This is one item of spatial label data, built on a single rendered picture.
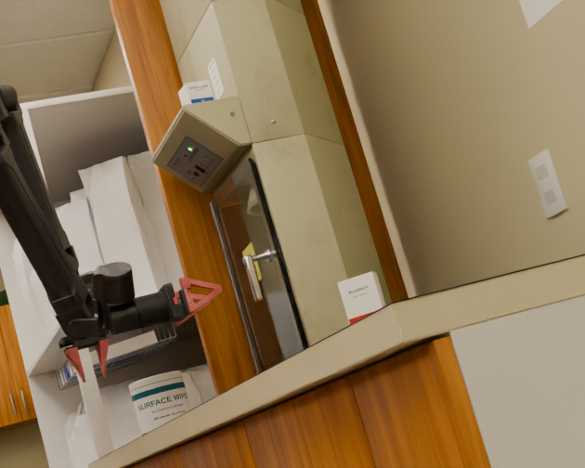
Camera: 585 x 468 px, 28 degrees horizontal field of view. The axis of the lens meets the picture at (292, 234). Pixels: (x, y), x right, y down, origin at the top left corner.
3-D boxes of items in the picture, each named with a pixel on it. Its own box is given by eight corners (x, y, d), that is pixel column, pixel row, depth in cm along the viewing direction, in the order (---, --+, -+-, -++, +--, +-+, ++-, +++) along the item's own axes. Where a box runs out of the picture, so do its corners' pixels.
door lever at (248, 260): (282, 294, 221) (279, 297, 224) (268, 247, 223) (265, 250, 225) (256, 300, 219) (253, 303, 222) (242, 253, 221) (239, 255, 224)
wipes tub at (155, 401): (189, 434, 287) (174, 374, 290) (201, 428, 275) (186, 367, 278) (139, 448, 283) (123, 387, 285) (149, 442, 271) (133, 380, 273)
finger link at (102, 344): (117, 371, 246) (106, 329, 248) (84, 380, 244) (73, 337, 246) (112, 376, 253) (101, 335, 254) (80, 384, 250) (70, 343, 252)
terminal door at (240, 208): (265, 379, 244) (214, 200, 251) (309, 356, 216) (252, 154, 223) (261, 380, 244) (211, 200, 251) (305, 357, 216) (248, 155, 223)
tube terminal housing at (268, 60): (376, 373, 253) (279, 48, 267) (438, 348, 224) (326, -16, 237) (271, 402, 245) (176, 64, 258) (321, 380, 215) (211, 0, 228)
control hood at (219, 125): (212, 191, 253) (200, 149, 255) (253, 143, 223) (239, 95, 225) (162, 201, 249) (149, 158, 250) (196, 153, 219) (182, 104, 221)
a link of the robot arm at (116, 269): (77, 314, 217) (69, 337, 209) (70, 259, 212) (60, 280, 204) (141, 312, 216) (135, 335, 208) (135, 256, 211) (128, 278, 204)
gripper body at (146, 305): (163, 292, 220) (125, 302, 217) (174, 281, 211) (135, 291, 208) (173, 326, 219) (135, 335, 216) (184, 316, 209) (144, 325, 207)
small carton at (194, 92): (208, 117, 233) (201, 89, 234) (216, 108, 229) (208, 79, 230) (185, 120, 231) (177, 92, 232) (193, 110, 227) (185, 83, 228)
